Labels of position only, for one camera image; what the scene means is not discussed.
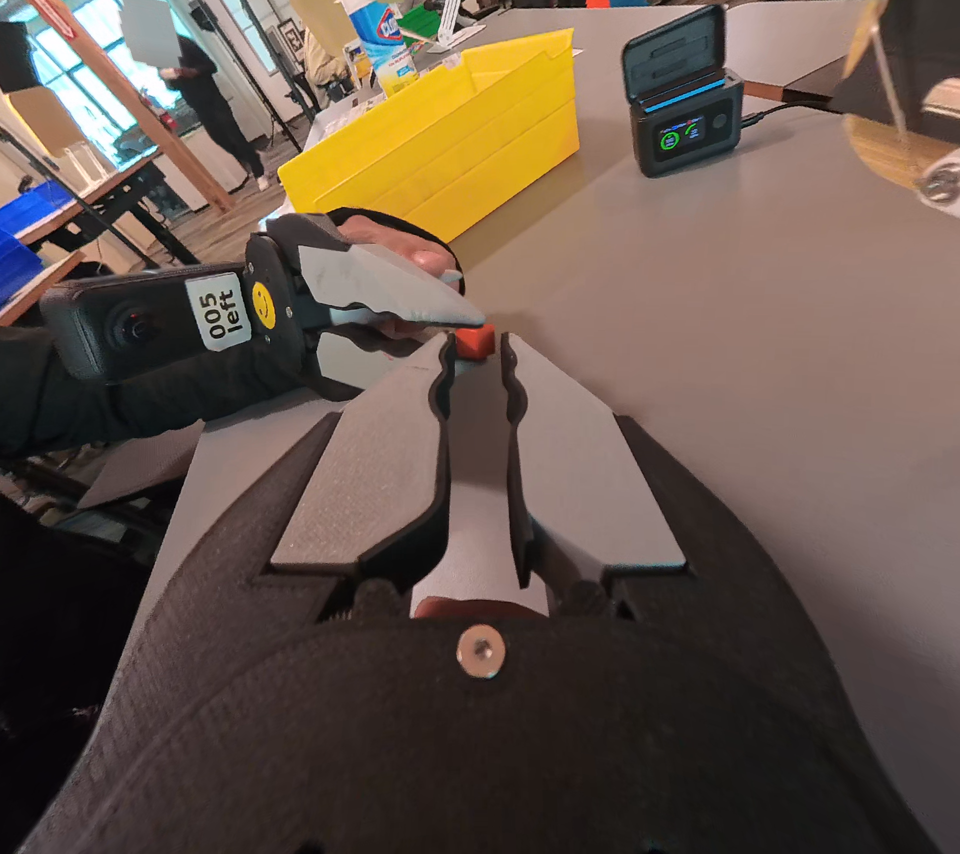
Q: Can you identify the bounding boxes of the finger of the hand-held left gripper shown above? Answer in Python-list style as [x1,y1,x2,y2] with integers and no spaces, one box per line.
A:
[297,241,489,333]
[315,329,439,395]

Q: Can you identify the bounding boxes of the blue storage bin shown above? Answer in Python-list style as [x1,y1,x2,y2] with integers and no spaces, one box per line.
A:
[0,179,79,303]

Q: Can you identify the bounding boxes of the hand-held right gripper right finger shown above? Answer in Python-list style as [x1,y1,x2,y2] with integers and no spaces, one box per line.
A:
[500,334,688,593]

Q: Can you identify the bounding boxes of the black device case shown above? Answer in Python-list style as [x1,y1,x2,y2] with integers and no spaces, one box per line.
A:
[621,4,747,180]

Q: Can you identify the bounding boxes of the person's left forearm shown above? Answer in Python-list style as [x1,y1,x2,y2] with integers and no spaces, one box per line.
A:
[0,322,324,462]

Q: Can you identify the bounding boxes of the black computer monitor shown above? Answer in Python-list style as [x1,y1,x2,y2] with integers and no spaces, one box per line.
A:
[833,0,960,195]

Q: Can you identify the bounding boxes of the white phone stand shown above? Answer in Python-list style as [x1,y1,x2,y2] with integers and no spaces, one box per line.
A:
[432,0,489,45]

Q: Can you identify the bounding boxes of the wooden post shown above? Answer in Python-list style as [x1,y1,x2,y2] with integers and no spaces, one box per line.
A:
[0,0,237,213]

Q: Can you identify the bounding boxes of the person's black clothing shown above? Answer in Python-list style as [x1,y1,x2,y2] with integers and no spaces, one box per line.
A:
[0,487,189,854]

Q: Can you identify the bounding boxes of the person's left hand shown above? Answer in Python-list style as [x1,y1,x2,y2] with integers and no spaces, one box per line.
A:
[348,232,457,282]

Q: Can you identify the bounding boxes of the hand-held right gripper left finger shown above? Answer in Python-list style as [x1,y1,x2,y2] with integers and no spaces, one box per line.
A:
[270,334,456,578]

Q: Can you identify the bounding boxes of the blue white wipes canister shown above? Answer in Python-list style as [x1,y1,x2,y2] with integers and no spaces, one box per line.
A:
[338,0,421,87]

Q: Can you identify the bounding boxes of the yellow plastic bin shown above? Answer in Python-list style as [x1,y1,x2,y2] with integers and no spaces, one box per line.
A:
[278,29,582,243]

